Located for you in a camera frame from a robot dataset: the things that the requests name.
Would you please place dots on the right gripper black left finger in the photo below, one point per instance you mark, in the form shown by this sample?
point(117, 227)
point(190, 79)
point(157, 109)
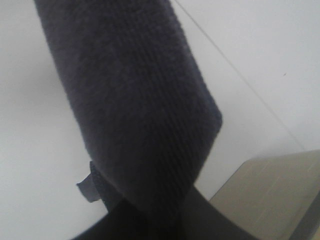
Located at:
point(124, 222)

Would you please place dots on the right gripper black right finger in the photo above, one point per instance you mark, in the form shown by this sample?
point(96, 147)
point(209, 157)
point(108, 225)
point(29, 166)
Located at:
point(199, 220)

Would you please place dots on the dark navy towel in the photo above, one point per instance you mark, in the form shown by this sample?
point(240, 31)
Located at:
point(145, 113)

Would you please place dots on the beige bin with grey rim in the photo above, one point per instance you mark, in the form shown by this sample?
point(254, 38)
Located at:
point(274, 198)

